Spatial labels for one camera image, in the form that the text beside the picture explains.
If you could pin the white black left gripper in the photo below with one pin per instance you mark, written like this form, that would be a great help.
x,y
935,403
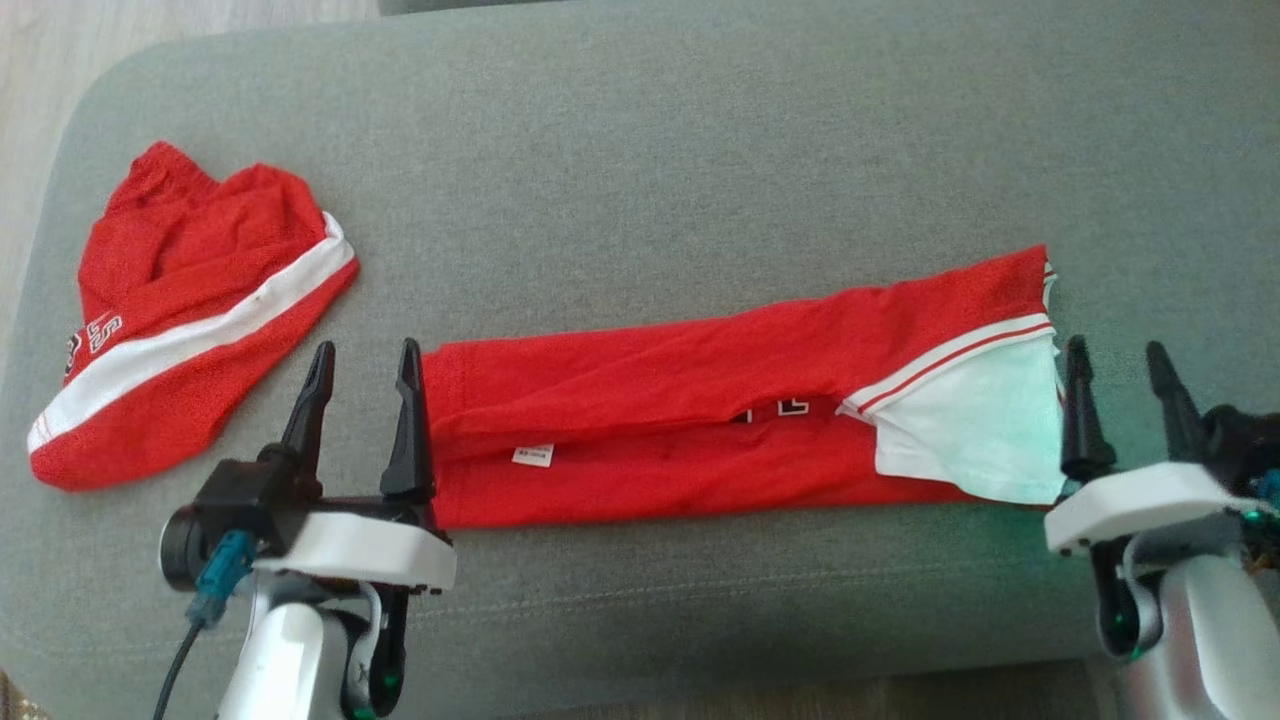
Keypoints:
x,y
370,550

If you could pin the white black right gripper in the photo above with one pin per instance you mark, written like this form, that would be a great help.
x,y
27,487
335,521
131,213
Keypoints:
x,y
1140,500

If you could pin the red shorts with white stripe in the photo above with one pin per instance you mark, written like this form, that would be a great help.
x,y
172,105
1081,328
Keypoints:
x,y
180,250

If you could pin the red basketball jersey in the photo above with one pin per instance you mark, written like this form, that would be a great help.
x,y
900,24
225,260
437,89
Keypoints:
x,y
650,370

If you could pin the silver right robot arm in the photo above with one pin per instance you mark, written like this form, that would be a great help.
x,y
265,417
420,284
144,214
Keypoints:
x,y
1200,640

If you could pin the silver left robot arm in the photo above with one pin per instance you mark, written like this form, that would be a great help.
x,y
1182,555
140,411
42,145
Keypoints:
x,y
280,660

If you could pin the grey fabric sofa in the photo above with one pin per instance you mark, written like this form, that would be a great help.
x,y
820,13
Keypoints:
x,y
650,150

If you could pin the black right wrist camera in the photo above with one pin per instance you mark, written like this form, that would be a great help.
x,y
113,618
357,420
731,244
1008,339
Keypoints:
x,y
1240,440

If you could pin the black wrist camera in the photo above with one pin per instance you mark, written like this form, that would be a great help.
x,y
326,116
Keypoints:
x,y
1240,440
240,500

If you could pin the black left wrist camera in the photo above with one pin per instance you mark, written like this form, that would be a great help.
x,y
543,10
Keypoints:
x,y
240,500

